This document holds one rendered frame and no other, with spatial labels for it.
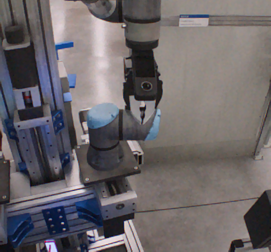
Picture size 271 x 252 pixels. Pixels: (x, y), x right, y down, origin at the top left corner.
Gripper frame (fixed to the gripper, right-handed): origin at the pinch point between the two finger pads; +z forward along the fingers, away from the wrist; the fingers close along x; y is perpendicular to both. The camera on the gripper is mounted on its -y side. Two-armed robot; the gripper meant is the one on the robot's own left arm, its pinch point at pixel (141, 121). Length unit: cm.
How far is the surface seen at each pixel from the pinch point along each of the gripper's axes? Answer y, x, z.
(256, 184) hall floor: 93, -115, 142
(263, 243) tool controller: -18, -33, 33
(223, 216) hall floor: 67, -75, 143
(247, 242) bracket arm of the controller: -14, -31, 38
